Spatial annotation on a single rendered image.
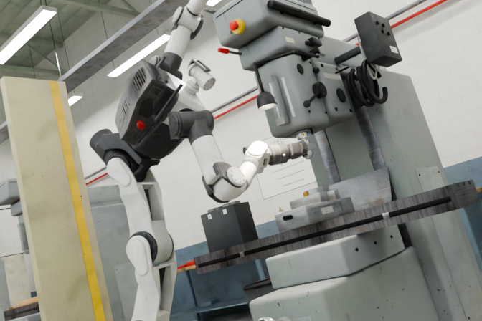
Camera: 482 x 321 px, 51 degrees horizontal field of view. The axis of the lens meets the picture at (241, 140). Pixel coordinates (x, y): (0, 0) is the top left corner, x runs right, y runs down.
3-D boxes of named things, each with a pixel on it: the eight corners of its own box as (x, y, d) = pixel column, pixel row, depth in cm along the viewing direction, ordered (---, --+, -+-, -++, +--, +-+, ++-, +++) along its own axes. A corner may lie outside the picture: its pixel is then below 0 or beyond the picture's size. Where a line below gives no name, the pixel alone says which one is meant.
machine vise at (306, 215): (310, 223, 184) (301, 195, 186) (278, 233, 193) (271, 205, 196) (356, 212, 211) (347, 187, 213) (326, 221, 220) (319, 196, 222)
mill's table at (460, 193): (460, 208, 159) (452, 183, 161) (196, 274, 234) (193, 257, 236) (480, 200, 177) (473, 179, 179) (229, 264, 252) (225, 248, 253)
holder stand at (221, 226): (243, 243, 228) (232, 200, 232) (209, 253, 240) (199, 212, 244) (259, 239, 237) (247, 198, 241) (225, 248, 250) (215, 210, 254)
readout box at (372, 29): (386, 54, 207) (371, 8, 212) (367, 63, 213) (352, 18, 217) (405, 59, 223) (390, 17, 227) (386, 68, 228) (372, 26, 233)
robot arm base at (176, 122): (178, 145, 181) (178, 114, 179) (163, 137, 192) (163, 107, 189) (214, 141, 189) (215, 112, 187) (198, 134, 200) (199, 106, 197)
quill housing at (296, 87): (309, 122, 198) (287, 49, 204) (269, 140, 210) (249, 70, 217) (333, 123, 212) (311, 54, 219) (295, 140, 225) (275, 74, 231)
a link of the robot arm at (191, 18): (216, -6, 226) (196, 23, 238) (196, -18, 222) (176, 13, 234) (214, 8, 219) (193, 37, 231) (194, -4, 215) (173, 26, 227)
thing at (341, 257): (350, 275, 169) (339, 240, 172) (271, 290, 190) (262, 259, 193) (407, 249, 208) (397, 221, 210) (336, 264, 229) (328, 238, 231)
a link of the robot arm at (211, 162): (224, 185, 167) (202, 131, 178) (204, 205, 175) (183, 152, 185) (249, 184, 175) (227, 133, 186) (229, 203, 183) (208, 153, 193)
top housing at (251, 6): (266, 18, 195) (254, -19, 198) (218, 48, 210) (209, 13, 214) (327, 36, 231) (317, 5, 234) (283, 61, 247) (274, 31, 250)
